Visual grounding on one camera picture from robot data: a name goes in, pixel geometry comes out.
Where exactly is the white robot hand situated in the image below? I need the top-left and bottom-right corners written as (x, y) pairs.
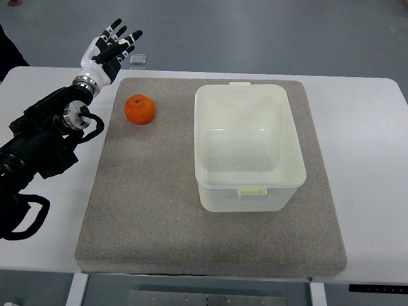
top-left (80, 18), bottom-right (143, 85)

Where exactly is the orange fruit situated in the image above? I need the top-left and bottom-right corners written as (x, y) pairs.
top-left (124, 94), bottom-right (156, 125)

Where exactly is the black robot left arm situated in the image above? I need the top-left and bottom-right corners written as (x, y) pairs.
top-left (1, 19), bottom-right (143, 205)

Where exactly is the white plastic box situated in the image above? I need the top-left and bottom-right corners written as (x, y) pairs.
top-left (194, 82), bottom-right (307, 212)

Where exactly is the small metal floor plate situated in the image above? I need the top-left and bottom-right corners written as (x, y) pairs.
top-left (129, 54), bottom-right (147, 66)

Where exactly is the dark object at left edge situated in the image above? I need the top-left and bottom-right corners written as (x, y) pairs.
top-left (0, 27), bottom-right (29, 82)

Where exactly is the grey foam mat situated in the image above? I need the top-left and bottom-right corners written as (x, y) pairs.
top-left (75, 78), bottom-right (347, 279)

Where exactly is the white table left leg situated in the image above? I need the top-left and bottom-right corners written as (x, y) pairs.
top-left (66, 273), bottom-right (89, 306)

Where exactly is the white table leg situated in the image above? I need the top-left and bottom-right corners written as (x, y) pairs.
top-left (66, 273), bottom-right (89, 306)
top-left (309, 282), bottom-right (328, 306)

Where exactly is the white table right leg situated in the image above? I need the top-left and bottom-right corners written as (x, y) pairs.
top-left (309, 282), bottom-right (328, 306)

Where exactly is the black table control panel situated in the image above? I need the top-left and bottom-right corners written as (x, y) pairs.
top-left (349, 284), bottom-right (408, 295)

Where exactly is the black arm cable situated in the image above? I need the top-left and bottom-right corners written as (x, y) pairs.
top-left (0, 110), bottom-right (106, 240)

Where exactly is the grey metal base plate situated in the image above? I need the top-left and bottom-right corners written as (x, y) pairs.
top-left (127, 290), bottom-right (288, 306)

